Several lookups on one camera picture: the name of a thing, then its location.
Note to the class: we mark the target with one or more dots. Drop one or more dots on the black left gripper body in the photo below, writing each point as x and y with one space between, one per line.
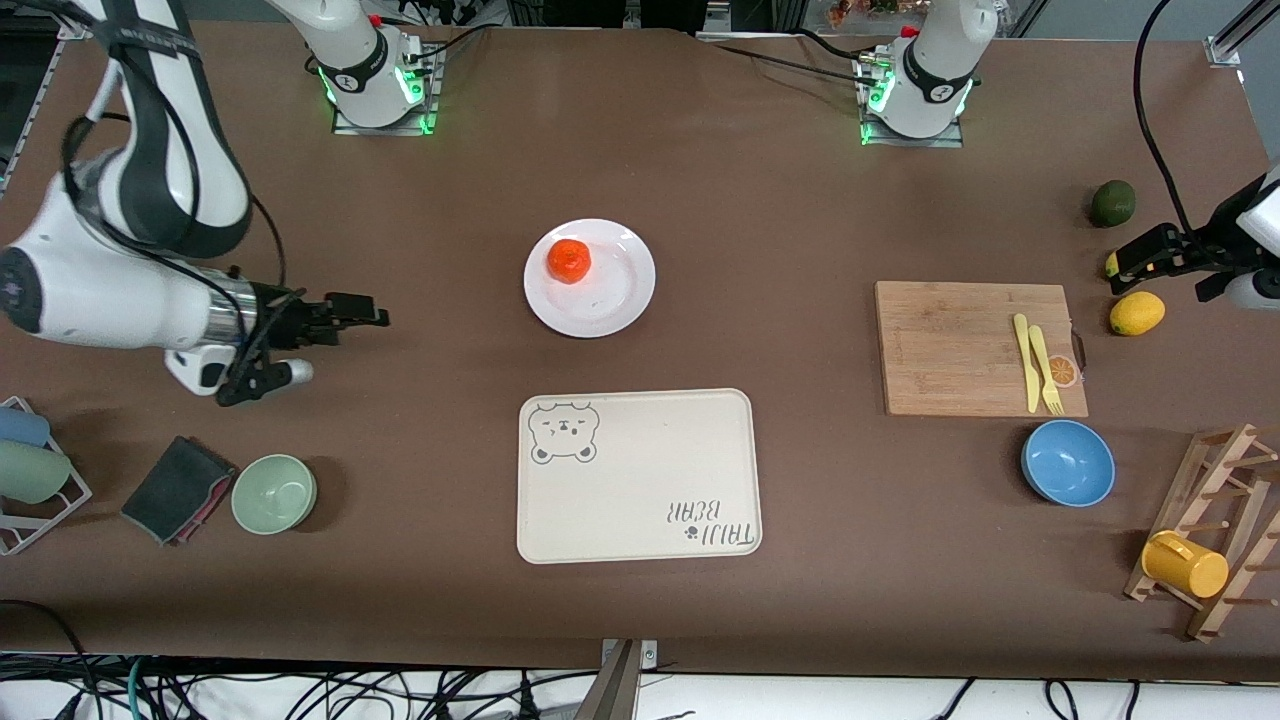
1190 248

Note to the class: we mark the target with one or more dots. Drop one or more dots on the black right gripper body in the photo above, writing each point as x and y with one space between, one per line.
282 313

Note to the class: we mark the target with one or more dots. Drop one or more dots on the orange fruit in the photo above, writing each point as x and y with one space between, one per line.
568 261

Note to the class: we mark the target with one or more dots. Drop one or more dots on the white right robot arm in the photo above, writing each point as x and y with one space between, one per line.
60 290

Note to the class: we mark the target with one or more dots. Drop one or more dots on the white round plate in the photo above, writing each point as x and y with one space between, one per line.
610 295

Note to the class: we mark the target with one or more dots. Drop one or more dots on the yellow lemon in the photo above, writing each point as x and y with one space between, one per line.
1137 314
1110 265

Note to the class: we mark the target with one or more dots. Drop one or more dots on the dark green avocado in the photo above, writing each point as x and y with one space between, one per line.
1112 203

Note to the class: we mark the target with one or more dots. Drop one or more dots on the dried orange slice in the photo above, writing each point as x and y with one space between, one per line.
1066 373

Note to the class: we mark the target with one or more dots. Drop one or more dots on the yellow plastic fork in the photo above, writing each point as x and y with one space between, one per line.
1042 360

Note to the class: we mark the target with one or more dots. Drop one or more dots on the yellow plastic knife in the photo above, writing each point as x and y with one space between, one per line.
1027 365

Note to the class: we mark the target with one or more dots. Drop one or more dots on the pale green bowl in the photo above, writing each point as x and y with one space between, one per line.
272 495

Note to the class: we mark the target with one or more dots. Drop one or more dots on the dark grey folded cloth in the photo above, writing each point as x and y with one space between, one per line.
175 490

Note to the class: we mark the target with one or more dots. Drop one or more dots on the wooden cutting board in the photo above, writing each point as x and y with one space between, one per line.
940 350

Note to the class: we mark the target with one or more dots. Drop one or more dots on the blue bowl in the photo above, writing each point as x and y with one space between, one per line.
1068 465

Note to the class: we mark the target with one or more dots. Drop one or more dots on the wooden peg drying rack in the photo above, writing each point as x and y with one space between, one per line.
1193 505

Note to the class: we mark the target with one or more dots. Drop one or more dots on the pale blue cup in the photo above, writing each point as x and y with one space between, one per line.
20 427

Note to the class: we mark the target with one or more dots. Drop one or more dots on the pale green cup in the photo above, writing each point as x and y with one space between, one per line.
30 472

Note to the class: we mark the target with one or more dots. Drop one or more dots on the yellow mug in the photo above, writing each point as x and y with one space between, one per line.
1190 568

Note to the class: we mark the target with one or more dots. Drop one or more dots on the cream tray with bear print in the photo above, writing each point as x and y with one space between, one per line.
640 470

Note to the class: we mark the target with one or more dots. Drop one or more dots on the black equipment box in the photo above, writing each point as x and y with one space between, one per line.
580 12

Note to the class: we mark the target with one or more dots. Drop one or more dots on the grey metal bar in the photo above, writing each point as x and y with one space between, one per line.
615 690

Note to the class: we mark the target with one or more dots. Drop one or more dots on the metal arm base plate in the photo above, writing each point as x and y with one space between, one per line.
940 142
350 128

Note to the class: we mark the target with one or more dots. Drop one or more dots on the aluminium frame profile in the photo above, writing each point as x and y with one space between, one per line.
72 32
1240 30

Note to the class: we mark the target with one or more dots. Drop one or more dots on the metal table bracket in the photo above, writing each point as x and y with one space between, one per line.
648 655

